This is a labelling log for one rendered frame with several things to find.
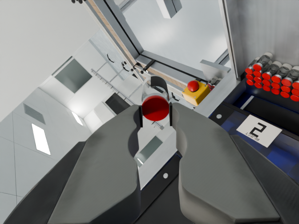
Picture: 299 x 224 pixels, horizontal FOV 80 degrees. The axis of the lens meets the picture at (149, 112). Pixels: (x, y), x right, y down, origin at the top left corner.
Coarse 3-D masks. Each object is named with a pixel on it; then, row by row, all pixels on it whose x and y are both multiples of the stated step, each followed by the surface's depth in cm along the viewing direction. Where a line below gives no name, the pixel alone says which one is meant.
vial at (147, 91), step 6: (150, 78) 16; (162, 78) 16; (144, 84) 15; (150, 84) 14; (144, 90) 14; (150, 90) 14; (156, 90) 13; (162, 90) 14; (144, 96) 14; (162, 96) 13; (168, 96) 14; (168, 102) 13
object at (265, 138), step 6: (246, 120) 50; (252, 120) 49; (258, 120) 49; (240, 126) 50; (246, 126) 49; (252, 126) 49; (258, 126) 48; (270, 126) 46; (246, 132) 48; (258, 132) 47; (264, 132) 46; (270, 132) 46; (276, 132) 45; (252, 138) 47; (258, 138) 46; (264, 138) 46; (270, 138) 45; (264, 144) 45
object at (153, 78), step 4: (152, 76) 16; (156, 76) 16; (152, 80) 15; (156, 80) 15; (160, 80) 15; (164, 80) 16; (152, 84) 14; (156, 84) 14; (160, 84) 14; (164, 84) 15; (164, 88) 14
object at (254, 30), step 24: (240, 0) 39; (264, 0) 35; (288, 0) 32; (240, 24) 44; (264, 24) 39; (288, 24) 36; (240, 48) 49; (264, 48) 44; (288, 48) 39; (240, 72) 54
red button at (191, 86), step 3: (192, 81) 63; (195, 81) 63; (189, 84) 63; (192, 84) 62; (195, 84) 62; (198, 84) 63; (189, 87) 63; (192, 87) 62; (195, 87) 62; (198, 87) 63; (189, 90) 64; (192, 90) 63; (195, 90) 63
